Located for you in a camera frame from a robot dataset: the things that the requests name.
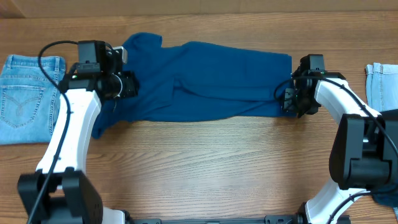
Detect blue polo shirt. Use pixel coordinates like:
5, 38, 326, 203
92, 32, 292, 139

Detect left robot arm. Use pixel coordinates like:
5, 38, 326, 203
17, 40, 139, 224

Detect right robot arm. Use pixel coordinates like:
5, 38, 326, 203
265, 54, 397, 224

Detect light blue jeans right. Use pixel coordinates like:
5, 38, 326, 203
365, 63, 397, 112

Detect folded light blue jeans left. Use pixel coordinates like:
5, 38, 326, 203
1, 55, 66, 145

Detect dark navy garment pile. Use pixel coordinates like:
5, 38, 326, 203
371, 108, 398, 208

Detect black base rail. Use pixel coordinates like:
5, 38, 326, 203
128, 215, 305, 224

